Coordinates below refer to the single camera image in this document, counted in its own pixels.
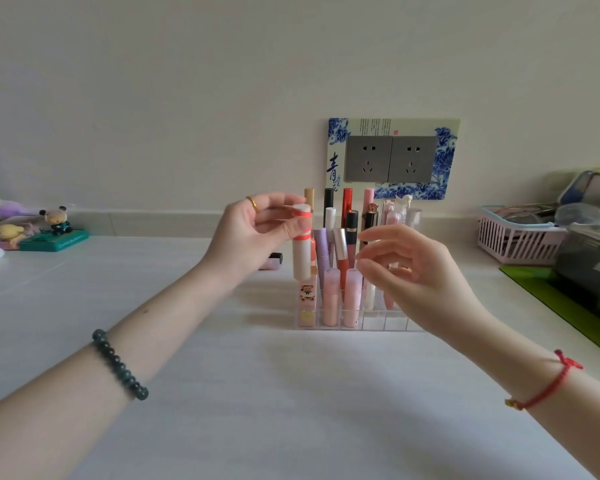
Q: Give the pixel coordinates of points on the person's right hand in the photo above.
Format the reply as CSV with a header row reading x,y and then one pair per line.
x,y
430,284

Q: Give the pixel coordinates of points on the person's left hand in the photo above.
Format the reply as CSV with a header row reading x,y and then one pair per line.
x,y
245,239

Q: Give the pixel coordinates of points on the pale pink slim tube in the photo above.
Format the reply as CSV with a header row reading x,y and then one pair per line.
x,y
270,265

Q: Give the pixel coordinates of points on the black lipstick tube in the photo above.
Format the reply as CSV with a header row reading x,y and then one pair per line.
x,y
278,257

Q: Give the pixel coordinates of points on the clear acrylic lipstick organizer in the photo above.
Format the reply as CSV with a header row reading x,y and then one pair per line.
x,y
395,322

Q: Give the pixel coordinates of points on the white tube red stripes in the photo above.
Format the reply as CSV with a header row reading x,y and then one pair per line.
x,y
301,254

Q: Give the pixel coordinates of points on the striped brown lip tube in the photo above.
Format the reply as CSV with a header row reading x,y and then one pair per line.
x,y
414,217

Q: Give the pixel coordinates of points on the coral pink capsule lipstick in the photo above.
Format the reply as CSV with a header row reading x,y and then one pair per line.
x,y
314,257

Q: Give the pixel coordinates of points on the lavender lipstick tube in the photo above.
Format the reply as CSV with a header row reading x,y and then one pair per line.
x,y
321,244

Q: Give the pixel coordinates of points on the pink matte lipstick tube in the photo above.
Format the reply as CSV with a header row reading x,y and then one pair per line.
x,y
353,299

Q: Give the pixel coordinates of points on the beige slim lip tube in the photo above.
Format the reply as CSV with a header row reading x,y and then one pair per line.
x,y
310,194

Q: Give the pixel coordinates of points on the pink square lipstick gold band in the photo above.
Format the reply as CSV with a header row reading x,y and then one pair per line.
x,y
307,294

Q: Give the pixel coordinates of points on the black cap pink lipgloss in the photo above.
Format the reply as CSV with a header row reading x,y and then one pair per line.
x,y
370,219

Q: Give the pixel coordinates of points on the black Colorkey lip tube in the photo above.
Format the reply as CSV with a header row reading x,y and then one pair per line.
x,y
328,198

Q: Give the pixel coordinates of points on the light pink round tube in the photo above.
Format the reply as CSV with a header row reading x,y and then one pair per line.
x,y
331,299

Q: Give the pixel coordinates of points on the pink tube with charm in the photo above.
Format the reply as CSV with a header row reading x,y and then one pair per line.
x,y
369,195

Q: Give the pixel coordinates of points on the red Colorkey lip tube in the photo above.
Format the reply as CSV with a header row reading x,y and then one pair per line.
x,y
347,199

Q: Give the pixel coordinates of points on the person's right forearm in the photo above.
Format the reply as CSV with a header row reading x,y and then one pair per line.
x,y
555,394

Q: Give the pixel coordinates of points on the person's left forearm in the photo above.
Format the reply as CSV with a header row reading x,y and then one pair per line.
x,y
105,354

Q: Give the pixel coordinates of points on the clear plastic storage box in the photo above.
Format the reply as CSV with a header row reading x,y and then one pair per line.
x,y
587,269

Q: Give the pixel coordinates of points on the pink plastic basket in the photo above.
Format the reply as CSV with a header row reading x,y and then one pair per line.
x,y
515,244

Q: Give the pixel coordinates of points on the green mat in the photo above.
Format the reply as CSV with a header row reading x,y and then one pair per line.
x,y
545,299

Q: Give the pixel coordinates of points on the glass bowl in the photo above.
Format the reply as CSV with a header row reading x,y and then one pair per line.
x,y
580,214

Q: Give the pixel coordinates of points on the clear container blue lid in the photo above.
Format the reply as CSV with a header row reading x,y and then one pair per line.
x,y
592,192

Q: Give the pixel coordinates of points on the panda figurine green base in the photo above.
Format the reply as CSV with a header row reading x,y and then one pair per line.
x,y
55,242

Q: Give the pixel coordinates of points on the purple plush toy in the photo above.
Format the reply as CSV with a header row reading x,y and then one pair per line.
x,y
12,208

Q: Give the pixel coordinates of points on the yellow duck figurine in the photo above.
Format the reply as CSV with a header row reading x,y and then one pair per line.
x,y
7,232

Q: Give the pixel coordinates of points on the grey wall socket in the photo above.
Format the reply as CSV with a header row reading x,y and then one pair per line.
x,y
412,160
369,159

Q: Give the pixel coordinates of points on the blue floral socket frame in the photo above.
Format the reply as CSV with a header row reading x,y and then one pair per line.
x,y
450,159

